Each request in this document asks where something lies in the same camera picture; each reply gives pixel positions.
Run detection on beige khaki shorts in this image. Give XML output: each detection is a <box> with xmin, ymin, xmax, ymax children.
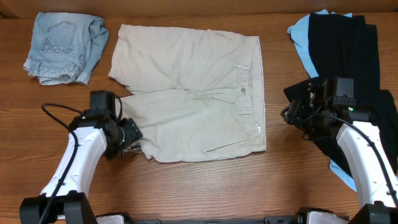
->
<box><xmin>109</xmin><ymin>24</ymin><xmax>266</xmax><ymax>162</ymax></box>

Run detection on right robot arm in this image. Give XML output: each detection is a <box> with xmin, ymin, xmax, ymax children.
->
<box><xmin>280</xmin><ymin>77</ymin><xmax>397</xmax><ymax>223</ymax></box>

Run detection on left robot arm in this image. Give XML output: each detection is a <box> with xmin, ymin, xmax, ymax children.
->
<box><xmin>19</xmin><ymin>90</ymin><xmax>143</xmax><ymax>224</ymax></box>

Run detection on black garment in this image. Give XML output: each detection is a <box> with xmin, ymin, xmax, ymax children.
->
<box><xmin>283</xmin><ymin>12</ymin><xmax>398</xmax><ymax>178</ymax></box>

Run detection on light blue shirt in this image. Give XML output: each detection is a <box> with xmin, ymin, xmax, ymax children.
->
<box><xmin>287</xmin><ymin>14</ymin><xmax>357</xmax><ymax>192</ymax></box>

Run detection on folded light denim jeans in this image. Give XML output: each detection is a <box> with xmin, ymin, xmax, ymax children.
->
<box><xmin>23</xmin><ymin>12</ymin><xmax>109</xmax><ymax>85</ymax></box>

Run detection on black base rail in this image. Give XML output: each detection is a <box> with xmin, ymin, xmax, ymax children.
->
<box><xmin>96</xmin><ymin>207</ymin><xmax>352</xmax><ymax>224</ymax></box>

